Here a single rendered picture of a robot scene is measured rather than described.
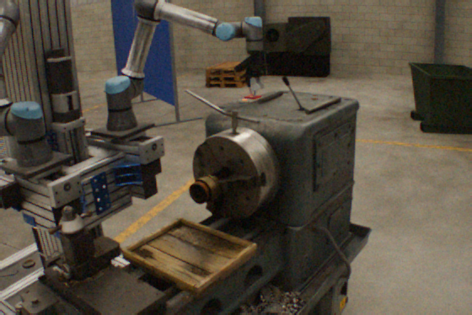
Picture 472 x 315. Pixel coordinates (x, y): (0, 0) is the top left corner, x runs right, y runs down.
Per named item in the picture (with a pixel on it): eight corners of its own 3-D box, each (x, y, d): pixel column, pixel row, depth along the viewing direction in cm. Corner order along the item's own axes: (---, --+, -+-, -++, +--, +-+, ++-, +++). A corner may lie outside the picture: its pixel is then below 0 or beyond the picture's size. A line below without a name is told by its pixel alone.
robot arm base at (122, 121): (99, 130, 190) (97, 109, 187) (122, 121, 202) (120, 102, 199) (121, 132, 183) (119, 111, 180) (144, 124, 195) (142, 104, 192)
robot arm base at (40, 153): (10, 163, 151) (5, 140, 148) (40, 152, 163) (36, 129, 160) (29, 169, 143) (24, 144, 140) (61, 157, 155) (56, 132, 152)
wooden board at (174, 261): (181, 225, 162) (180, 216, 161) (257, 253, 141) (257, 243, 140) (122, 258, 140) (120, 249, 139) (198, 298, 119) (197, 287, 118)
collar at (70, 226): (76, 217, 115) (73, 208, 114) (90, 226, 111) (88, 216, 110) (53, 227, 110) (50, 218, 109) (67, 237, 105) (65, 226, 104)
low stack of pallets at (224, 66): (224, 78, 1043) (223, 61, 1028) (257, 78, 1013) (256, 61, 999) (204, 88, 933) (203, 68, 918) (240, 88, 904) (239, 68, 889)
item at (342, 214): (278, 288, 256) (277, 159, 227) (345, 312, 228) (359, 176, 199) (217, 343, 212) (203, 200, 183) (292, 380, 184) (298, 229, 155)
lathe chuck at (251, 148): (206, 194, 171) (208, 120, 158) (271, 221, 154) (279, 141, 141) (192, 202, 164) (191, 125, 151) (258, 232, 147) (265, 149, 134)
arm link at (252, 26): (244, 17, 184) (262, 16, 183) (244, 40, 188) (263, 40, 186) (241, 17, 177) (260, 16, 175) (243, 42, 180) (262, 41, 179)
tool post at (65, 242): (84, 247, 119) (77, 218, 115) (99, 255, 114) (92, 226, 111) (64, 258, 113) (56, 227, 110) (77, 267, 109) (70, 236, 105)
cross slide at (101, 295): (81, 255, 132) (77, 243, 130) (168, 307, 106) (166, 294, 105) (39, 276, 119) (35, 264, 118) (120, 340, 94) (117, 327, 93)
